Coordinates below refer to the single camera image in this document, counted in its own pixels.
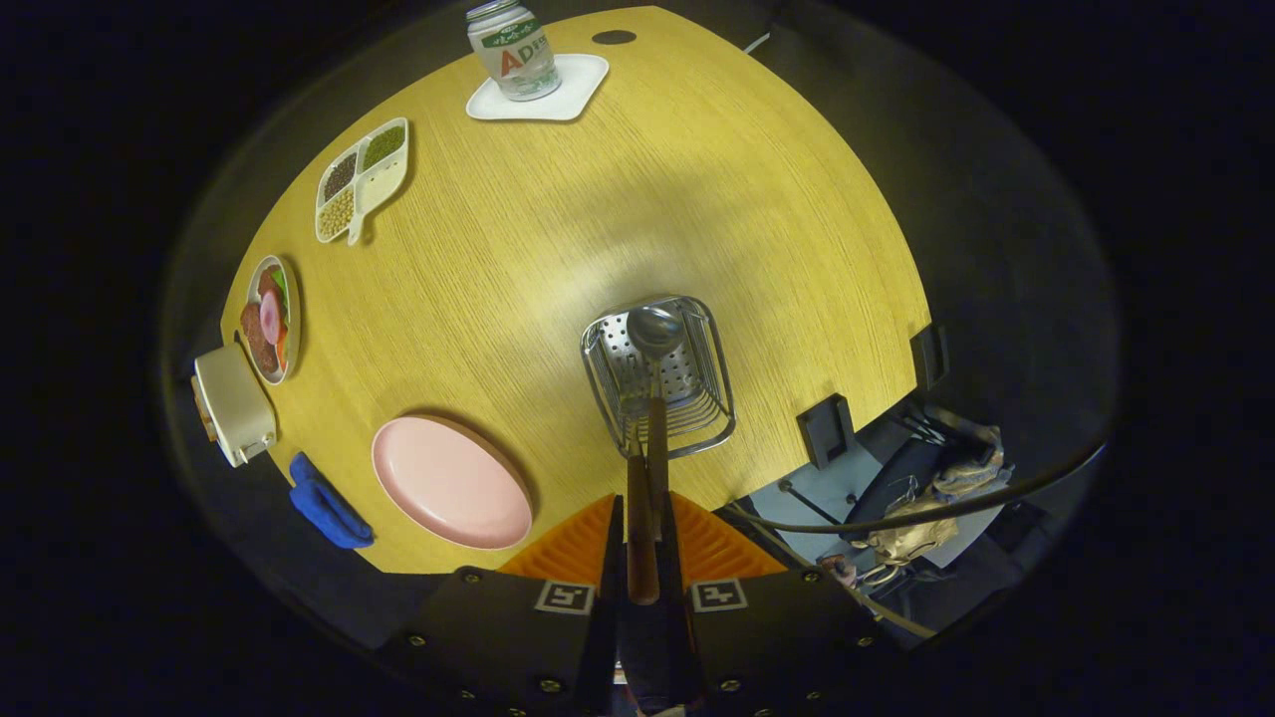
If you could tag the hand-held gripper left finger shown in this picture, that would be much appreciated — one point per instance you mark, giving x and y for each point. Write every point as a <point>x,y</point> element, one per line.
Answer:
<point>518,637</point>

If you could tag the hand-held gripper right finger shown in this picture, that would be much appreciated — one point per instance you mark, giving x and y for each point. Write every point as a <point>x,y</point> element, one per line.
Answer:
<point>787,637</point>

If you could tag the beige crumpled cloth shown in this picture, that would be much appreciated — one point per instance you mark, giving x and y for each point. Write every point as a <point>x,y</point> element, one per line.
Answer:
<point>911,543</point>

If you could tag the pink plate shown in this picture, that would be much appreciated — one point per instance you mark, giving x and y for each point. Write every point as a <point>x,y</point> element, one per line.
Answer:
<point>453,483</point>

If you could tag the black table clamp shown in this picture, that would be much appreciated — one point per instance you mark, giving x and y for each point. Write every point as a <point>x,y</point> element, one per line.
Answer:
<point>825,433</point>
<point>928,357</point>

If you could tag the blue folded cloth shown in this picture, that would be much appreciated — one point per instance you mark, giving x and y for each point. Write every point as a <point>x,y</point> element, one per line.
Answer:
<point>324,508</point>

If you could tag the white toaster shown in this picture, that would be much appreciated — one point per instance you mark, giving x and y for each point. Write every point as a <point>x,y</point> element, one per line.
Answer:
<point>237,403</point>

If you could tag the round white food plate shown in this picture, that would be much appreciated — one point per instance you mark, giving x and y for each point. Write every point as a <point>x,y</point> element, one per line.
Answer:
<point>293,344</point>

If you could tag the orange carrot slice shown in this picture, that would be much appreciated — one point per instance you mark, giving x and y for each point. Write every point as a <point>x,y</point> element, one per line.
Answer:
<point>283,347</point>

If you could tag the brown toast slice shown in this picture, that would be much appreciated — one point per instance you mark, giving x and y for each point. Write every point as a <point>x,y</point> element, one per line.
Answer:
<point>206,418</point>

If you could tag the long brown meat piece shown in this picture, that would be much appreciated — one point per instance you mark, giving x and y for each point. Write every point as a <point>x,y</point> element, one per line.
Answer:
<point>257,339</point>

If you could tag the pink ham slice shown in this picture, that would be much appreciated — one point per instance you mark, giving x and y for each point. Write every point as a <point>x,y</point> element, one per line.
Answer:
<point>271,317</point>

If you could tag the green lettuce leaf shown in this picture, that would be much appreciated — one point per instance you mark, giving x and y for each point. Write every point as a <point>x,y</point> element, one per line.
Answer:
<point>284,289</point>

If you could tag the small brown meat piece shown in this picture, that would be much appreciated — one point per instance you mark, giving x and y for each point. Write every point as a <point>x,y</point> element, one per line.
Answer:
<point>268,283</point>

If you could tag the white divided bean dish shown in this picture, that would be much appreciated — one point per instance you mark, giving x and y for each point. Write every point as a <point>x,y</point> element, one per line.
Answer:
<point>383,184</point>

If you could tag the white square coaster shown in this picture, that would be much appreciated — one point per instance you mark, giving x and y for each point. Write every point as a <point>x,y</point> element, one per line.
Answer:
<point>578,95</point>

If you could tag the white drink bottle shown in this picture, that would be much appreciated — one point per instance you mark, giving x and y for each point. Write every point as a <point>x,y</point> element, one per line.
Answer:
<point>516,55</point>

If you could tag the dark table grommet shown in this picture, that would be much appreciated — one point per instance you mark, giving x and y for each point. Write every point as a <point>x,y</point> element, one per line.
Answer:
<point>614,37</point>

